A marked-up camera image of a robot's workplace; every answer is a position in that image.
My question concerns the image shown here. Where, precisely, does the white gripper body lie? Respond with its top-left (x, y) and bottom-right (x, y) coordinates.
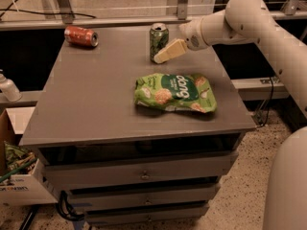
top-left (179, 18), bottom-right (209, 51)

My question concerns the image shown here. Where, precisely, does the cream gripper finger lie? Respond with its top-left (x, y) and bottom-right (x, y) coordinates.
top-left (153, 38), bottom-right (188, 64)

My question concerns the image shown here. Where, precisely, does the green soda can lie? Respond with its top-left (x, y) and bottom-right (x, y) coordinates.
top-left (150, 23), bottom-right (169, 61)

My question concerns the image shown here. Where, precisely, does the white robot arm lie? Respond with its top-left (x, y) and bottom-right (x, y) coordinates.
top-left (153, 0), bottom-right (307, 230)

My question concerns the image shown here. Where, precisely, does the red coke can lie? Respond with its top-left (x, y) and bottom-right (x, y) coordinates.
top-left (64, 26), bottom-right (99, 47)

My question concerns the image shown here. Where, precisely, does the green snack chip bag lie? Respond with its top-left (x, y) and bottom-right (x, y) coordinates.
top-left (134, 73), bottom-right (217, 113)

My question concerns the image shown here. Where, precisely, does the grey drawer cabinet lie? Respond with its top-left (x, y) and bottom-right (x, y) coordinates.
top-left (21, 27), bottom-right (255, 226)

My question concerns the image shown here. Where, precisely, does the white plastic bottle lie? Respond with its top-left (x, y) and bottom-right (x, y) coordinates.
top-left (0, 71), bottom-right (22, 102)

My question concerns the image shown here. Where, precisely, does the white cardboard box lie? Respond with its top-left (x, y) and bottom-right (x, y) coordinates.
top-left (0, 107), bottom-right (59, 206)

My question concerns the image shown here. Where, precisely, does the metal frame rail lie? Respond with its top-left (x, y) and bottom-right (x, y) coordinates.
top-left (0, 11), bottom-right (307, 33)

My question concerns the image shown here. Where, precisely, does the black cable bundle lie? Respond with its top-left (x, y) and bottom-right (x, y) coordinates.
top-left (55, 191), bottom-right (84, 222)

